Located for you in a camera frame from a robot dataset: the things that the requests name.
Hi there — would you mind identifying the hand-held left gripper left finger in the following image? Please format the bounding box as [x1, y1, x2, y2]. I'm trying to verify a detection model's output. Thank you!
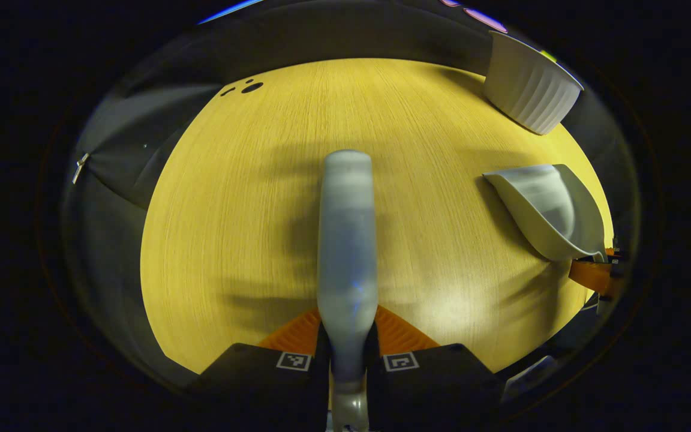
[191, 306, 332, 432]

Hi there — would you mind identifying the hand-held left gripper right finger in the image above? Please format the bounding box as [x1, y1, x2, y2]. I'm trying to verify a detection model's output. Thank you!
[363, 304, 503, 430]

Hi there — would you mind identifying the grey dustpan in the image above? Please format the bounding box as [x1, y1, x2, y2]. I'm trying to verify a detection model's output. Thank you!
[482, 164, 609, 263]

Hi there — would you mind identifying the white ribbed garbage bin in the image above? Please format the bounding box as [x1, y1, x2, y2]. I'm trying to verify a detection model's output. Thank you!
[482, 31, 585, 136]

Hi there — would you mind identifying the wooden desktop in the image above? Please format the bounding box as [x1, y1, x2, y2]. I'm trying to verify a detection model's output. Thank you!
[140, 58, 615, 374]

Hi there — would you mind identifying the black backdrop cloth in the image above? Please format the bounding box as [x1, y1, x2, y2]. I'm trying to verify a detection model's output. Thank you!
[61, 0, 640, 385]

